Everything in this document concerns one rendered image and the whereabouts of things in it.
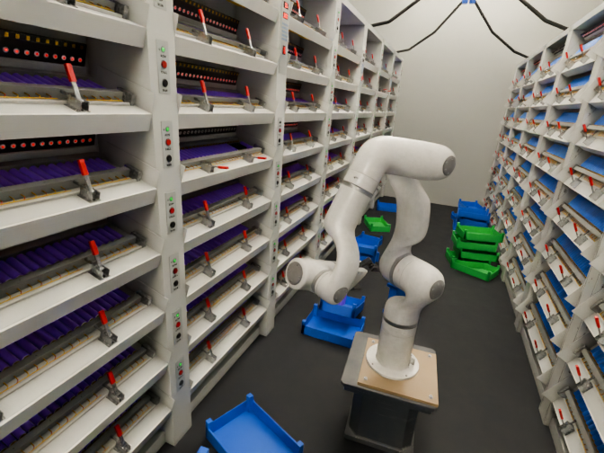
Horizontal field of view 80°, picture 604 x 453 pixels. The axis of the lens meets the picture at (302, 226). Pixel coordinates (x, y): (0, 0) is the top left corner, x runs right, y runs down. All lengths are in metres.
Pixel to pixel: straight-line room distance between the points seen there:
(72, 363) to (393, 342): 0.94
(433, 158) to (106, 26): 0.81
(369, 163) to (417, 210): 0.25
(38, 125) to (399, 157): 0.79
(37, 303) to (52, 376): 0.19
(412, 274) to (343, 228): 0.34
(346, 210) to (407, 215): 0.24
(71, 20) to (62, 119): 0.19
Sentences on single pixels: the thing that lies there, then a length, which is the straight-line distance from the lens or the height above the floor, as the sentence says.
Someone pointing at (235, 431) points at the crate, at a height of 0.00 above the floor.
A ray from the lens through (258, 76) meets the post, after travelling 1.63.
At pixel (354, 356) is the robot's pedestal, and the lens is 1.46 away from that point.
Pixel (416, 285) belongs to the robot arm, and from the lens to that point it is 1.17.
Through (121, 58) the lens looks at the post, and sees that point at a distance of 1.07.
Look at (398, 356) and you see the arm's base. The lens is 1.36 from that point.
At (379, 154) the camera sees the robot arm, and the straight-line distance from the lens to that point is 0.96.
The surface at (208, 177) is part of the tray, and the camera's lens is 1.22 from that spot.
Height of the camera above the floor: 1.18
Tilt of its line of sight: 19 degrees down
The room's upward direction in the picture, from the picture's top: 4 degrees clockwise
